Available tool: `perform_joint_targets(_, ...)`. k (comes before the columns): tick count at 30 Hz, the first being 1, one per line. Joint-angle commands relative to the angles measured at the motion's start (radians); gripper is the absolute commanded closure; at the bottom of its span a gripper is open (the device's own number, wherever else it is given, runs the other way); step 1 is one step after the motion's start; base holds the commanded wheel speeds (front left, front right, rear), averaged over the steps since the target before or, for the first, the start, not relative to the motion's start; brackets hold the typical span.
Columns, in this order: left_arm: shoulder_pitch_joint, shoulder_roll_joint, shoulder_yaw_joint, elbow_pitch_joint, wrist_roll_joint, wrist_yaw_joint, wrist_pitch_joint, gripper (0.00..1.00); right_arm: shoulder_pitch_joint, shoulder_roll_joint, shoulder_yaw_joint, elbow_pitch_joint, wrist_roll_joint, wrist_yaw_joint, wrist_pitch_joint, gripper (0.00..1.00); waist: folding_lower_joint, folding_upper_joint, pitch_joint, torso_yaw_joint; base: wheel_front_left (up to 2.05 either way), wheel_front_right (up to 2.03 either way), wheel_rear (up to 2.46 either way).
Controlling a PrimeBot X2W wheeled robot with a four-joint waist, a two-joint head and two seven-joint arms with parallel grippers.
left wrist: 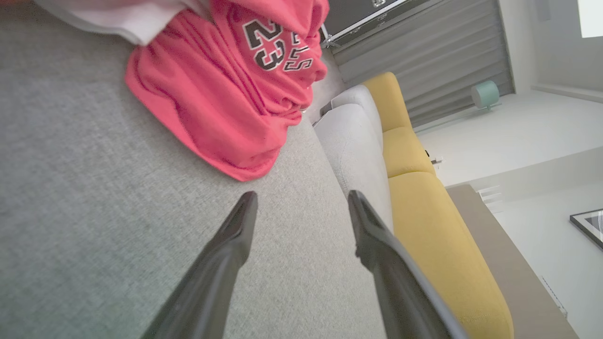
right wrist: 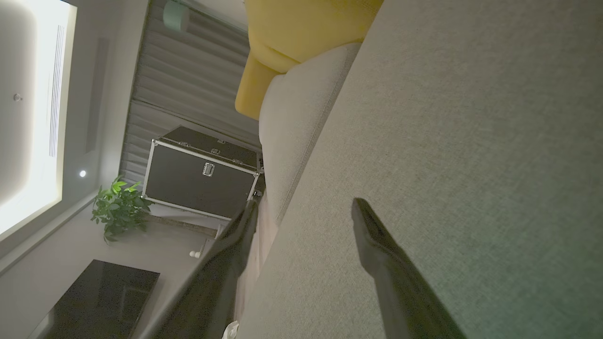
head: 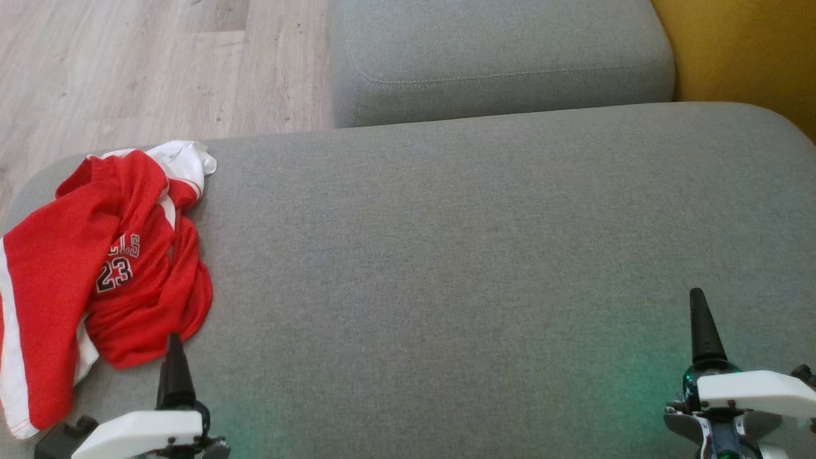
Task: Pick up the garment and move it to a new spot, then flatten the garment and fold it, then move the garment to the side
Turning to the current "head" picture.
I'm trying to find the red white sports shorts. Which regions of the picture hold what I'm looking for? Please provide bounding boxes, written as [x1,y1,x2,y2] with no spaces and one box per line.
[0,191,125,441]

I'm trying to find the small grey sofa cushion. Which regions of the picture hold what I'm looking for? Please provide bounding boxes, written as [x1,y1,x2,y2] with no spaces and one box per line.
[328,0,676,128]

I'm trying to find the large grey sofa seat cushion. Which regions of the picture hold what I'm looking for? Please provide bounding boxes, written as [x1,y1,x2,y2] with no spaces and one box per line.
[0,102,816,459]

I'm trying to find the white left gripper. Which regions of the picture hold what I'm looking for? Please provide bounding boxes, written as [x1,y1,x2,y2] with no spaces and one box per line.
[35,333,230,459]

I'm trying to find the mustard yellow panel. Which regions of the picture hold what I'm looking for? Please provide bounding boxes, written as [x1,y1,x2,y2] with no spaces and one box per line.
[650,0,816,142]

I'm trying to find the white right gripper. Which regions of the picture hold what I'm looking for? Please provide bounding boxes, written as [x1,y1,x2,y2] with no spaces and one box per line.
[663,288,816,459]

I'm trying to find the red white basketball jersey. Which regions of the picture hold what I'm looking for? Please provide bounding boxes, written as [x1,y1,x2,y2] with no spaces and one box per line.
[56,140,217,383]

